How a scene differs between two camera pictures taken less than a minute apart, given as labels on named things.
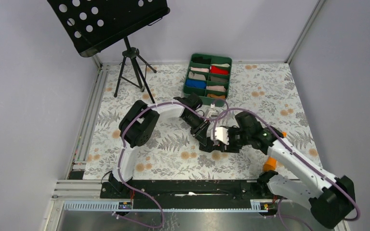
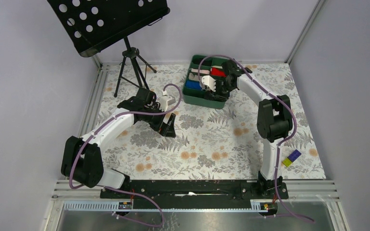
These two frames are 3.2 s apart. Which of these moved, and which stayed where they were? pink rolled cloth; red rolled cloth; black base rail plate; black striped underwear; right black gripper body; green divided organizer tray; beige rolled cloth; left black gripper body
Moved: black striped underwear; right black gripper body; left black gripper body
Stayed: black base rail plate; red rolled cloth; pink rolled cloth; green divided organizer tray; beige rolled cloth
